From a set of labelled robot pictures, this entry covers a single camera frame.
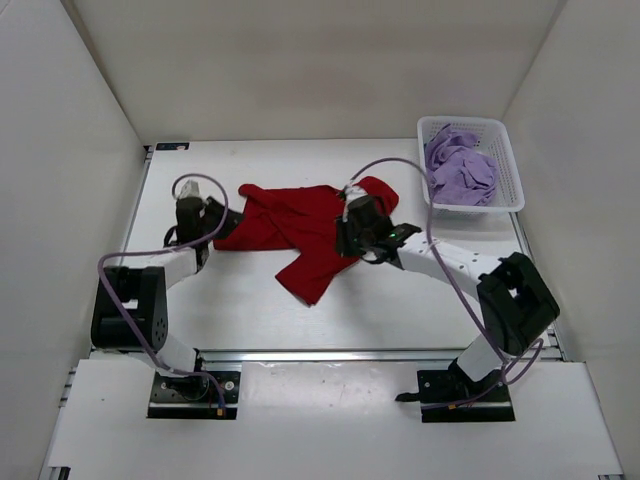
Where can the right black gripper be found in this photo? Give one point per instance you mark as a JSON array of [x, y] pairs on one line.
[[344, 247]]

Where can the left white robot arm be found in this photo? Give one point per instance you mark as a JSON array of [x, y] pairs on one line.
[[131, 307]]

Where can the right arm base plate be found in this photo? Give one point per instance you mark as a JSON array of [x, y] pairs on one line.
[[444, 397]]

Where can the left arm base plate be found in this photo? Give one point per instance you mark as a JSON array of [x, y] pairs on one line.
[[189, 398]]

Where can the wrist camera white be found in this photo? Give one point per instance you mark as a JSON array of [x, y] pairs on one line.
[[190, 189], [352, 192]]

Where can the lilac t shirt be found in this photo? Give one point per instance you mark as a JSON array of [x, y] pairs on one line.
[[459, 174]]

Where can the red t shirt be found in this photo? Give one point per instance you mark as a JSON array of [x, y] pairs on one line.
[[293, 218]]

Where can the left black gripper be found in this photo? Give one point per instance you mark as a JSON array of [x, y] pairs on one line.
[[231, 221]]

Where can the small label sticker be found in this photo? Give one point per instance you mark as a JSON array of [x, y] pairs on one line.
[[172, 146]]

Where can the white plastic basket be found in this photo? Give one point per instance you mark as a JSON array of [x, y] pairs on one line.
[[492, 141]]

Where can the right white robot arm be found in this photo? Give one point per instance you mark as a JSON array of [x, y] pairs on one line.
[[516, 306]]

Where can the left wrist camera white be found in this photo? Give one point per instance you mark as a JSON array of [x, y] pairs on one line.
[[190, 189]]

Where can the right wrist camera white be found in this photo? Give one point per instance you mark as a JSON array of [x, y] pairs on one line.
[[352, 192]]

